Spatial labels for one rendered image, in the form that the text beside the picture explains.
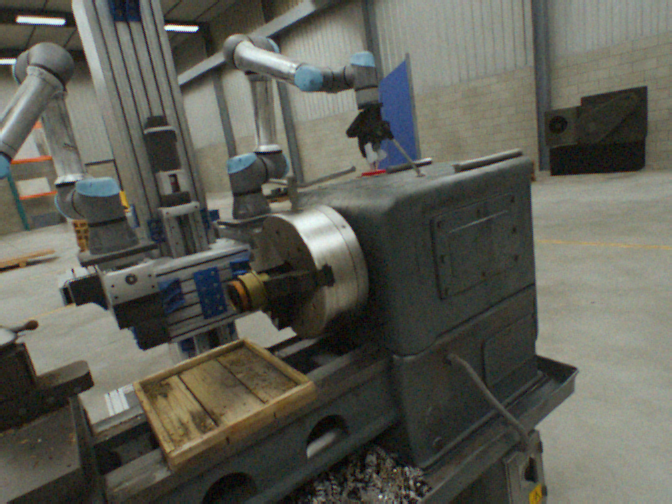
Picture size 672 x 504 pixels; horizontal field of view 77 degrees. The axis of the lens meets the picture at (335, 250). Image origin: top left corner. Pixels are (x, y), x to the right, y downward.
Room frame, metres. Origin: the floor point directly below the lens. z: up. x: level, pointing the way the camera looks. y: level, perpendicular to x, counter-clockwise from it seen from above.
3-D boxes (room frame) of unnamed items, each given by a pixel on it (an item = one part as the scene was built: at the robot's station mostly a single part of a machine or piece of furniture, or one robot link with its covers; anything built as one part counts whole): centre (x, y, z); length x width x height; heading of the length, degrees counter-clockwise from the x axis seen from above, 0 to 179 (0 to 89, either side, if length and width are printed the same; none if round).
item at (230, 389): (0.87, 0.31, 0.89); 0.36 x 0.30 x 0.04; 33
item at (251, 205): (1.66, 0.30, 1.21); 0.15 x 0.15 x 0.10
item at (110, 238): (1.40, 0.72, 1.21); 0.15 x 0.15 x 0.10
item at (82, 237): (9.51, 4.85, 0.36); 1.26 x 0.86 x 0.73; 142
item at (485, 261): (1.25, -0.24, 1.06); 0.59 x 0.48 x 0.39; 123
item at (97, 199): (1.40, 0.72, 1.33); 0.13 x 0.12 x 0.14; 53
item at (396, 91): (7.87, -1.25, 1.18); 4.12 x 0.80 x 2.35; 2
